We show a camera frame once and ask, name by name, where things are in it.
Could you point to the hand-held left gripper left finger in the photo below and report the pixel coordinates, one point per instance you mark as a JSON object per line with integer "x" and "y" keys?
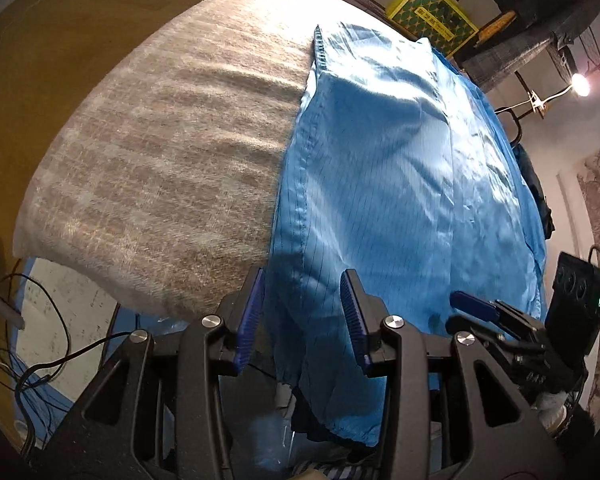
{"x": 250, "y": 320}

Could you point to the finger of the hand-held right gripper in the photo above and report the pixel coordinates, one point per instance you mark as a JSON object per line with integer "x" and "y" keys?
{"x": 472, "y": 305}
{"x": 460, "y": 325}

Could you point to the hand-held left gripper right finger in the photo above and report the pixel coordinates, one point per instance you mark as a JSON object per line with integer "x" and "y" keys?
{"x": 355, "y": 320}

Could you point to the light blue work coat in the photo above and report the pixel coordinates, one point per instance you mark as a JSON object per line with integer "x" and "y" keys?
{"x": 380, "y": 185}

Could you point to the person's right hand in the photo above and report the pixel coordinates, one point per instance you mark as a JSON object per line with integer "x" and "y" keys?
{"x": 551, "y": 404}

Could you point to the dark blue cloth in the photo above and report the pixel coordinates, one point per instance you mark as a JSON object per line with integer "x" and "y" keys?
{"x": 535, "y": 185}

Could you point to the beige plaid blanket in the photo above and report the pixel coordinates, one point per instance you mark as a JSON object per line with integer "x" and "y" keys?
{"x": 155, "y": 160}

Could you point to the white clip-on lamp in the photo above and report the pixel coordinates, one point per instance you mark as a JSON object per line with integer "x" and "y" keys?
{"x": 580, "y": 84}

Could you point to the grey power strip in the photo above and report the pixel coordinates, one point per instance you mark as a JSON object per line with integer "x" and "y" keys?
{"x": 7, "y": 312}

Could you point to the grey plaid coat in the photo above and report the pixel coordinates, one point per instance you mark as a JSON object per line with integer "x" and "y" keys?
{"x": 510, "y": 55}

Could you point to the yellow patterned box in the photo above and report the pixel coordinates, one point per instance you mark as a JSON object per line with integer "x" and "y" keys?
{"x": 430, "y": 15}

